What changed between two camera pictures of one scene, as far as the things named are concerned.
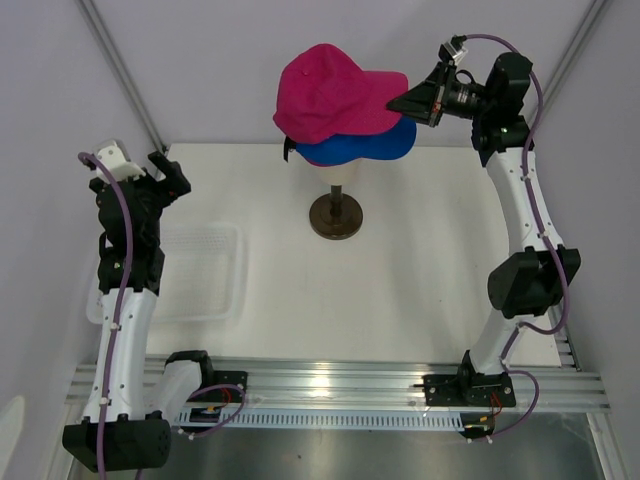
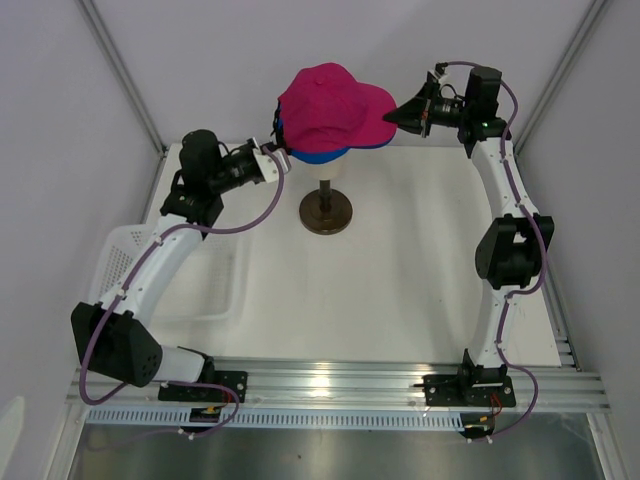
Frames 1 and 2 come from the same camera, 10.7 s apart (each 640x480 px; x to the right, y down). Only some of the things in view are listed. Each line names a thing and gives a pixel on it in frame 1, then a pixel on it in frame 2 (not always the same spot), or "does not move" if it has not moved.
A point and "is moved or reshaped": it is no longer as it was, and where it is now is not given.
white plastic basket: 204,275 does not move
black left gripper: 177,185 to 250,150
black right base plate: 468,390 does not move
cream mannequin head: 340,174 to 325,170
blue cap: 382,145 is moved or reshaped
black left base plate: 223,395 does not move
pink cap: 324,93 is moved or reshaped
